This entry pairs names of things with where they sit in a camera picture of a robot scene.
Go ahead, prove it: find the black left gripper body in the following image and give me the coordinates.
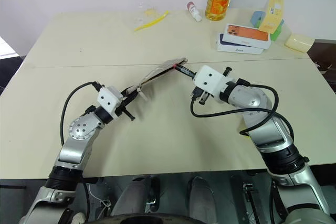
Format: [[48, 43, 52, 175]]
[[114, 98, 135, 122]]

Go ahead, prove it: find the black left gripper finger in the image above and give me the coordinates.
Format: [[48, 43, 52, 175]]
[[121, 90, 140, 104]]

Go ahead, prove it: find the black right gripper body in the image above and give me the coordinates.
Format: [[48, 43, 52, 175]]
[[197, 89, 211, 105]]

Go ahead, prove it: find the black marker with red cap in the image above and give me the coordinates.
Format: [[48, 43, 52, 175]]
[[173, 63, 197, 78]]

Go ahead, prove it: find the beige grid pouch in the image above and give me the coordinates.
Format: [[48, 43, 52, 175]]
[[123, 56, 189, 101]]

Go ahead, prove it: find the white and purple phone box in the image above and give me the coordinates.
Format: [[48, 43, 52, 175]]
[[215, 33, 265, 56]]

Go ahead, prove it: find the white bottle with pink cap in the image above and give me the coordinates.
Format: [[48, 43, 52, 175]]
[[186, 1, 203, 23]]

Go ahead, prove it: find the orange phone box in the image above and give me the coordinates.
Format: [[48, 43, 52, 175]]
[[223, 23, 271, 50]]

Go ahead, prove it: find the yellow toothbrush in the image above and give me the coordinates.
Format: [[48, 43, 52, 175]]
[[133, 10, 170, 32]]

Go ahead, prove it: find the light blue block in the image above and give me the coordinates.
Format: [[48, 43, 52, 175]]
[[249, 10, 266, 28]]

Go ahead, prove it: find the green block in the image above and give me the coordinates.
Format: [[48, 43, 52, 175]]
[[270, 19, 286, 41]]

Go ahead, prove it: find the pale yellow carton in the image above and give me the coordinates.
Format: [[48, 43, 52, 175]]
[[258, 0, 286, 35]]

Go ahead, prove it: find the pale yellow soap bar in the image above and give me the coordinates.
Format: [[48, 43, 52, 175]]
[[285, 33, 316, 54]]

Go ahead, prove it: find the black rounded robot waist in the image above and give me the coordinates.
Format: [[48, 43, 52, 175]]
[[86, 212, 211, 224]]

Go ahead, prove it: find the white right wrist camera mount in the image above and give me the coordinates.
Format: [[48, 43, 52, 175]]
[[193, 65, 235, 98]]

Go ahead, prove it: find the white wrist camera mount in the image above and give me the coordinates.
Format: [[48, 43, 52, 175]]
[[193, 65, 235, 98], [96, 86, 123, 116]]

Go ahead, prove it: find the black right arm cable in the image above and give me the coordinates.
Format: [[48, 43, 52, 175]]
[[190, 83, 295, 141]]

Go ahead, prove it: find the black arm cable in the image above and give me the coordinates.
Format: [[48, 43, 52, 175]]
[[190, 83, 295, 141], [59, 81, 102, 147]]

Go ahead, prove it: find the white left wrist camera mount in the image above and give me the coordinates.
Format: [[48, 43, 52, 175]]
[[96, 86, 123, 116]]

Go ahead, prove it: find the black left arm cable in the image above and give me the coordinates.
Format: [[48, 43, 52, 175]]
[[59, 81, 102, 147]]

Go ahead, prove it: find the thin white cable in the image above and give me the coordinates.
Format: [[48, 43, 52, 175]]
[[88, 183, 112, 216]]

